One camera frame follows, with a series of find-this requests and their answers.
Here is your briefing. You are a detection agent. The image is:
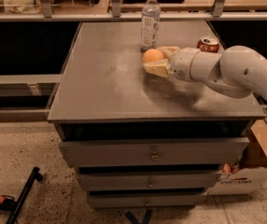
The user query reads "middle grey drawer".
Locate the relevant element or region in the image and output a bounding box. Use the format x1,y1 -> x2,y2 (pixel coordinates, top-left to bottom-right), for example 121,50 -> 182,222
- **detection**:
77,170 -> 220,191

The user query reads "grey metal shelf frame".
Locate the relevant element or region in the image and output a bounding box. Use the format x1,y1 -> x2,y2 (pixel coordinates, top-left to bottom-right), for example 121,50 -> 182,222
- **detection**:
0,0 -> 267,21

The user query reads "clear blue plastic water bottle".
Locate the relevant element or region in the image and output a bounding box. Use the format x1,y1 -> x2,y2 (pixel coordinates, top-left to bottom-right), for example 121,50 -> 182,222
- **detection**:
141,0 -> 161,51

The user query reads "orange soda can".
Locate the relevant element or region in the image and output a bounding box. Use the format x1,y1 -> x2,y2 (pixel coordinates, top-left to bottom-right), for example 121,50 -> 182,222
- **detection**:
197,36 -> 219,53

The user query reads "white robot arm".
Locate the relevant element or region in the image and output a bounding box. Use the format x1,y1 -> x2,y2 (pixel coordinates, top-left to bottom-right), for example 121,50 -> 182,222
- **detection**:
142,46 -> 267,101

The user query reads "white cardboard box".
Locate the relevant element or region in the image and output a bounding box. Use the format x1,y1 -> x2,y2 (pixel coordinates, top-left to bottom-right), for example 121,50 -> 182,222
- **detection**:
207,120 -> 267,195

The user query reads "orange fruit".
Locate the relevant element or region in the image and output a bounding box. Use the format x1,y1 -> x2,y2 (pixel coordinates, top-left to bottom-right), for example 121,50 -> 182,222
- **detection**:
143,49 -> 164,63

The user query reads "top grey drawer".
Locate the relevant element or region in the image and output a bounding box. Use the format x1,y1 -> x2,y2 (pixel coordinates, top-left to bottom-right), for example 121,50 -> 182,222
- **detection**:
59,137 -> 249,167

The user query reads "grey drawer cabinet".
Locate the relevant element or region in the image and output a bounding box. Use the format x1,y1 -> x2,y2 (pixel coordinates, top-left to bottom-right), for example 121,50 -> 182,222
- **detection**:
48,21 -> 265,196

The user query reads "grey drawer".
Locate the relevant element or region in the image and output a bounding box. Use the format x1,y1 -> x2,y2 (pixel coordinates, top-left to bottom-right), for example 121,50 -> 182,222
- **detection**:
77,170 -> 220,191
87,192 -> 206,209
59,137 -> 249,167

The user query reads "black metal stand leg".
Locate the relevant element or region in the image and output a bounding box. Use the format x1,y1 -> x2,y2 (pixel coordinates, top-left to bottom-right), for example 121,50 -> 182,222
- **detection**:
6,167 -> 43,224

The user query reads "bottom grey drawer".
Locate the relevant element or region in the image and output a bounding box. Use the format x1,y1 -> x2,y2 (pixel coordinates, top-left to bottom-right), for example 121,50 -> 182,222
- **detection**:
87,192 -> 206,209

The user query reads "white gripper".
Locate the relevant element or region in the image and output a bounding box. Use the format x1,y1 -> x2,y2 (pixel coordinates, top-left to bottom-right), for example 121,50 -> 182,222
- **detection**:
143,46 -> 200,82

